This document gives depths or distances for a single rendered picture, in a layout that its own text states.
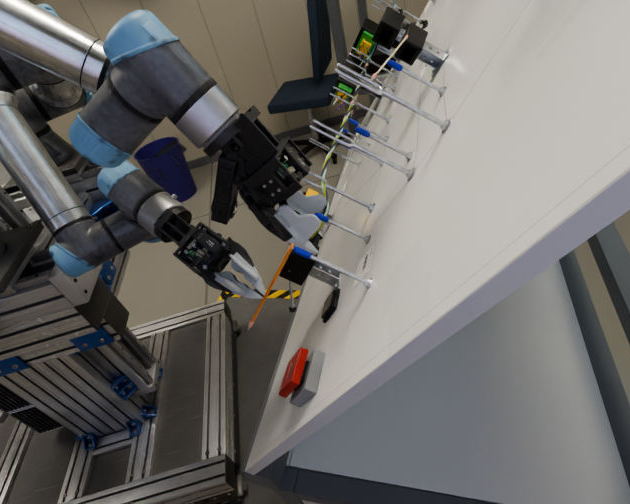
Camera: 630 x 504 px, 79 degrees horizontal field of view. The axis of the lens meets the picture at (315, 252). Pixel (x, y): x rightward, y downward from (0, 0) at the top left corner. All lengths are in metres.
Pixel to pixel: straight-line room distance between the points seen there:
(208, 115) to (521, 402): 0.71
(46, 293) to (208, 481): 0.86
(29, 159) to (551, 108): 0.82
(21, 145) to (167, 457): 1.18
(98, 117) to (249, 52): 3.11
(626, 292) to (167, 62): 0.73
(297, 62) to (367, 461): 3.29
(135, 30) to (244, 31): 3.09
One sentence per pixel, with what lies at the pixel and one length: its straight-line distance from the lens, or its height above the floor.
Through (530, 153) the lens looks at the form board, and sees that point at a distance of 0.29.
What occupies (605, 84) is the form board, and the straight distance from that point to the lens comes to 0.28.
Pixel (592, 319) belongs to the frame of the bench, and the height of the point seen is 0.80.
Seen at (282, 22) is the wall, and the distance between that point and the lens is 3.61.
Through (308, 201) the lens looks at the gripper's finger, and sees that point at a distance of 0.58.
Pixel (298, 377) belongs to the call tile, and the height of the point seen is 1.13.
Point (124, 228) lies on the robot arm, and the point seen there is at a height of 1.18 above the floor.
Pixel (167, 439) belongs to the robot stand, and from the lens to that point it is 1.71.
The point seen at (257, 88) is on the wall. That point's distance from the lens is 3.69.
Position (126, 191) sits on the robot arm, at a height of 1.26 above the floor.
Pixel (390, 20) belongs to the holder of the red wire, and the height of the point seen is 1.33.
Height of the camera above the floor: 1.54
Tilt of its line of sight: 40 degrees down
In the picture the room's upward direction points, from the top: 17 degrees counter-clockwise
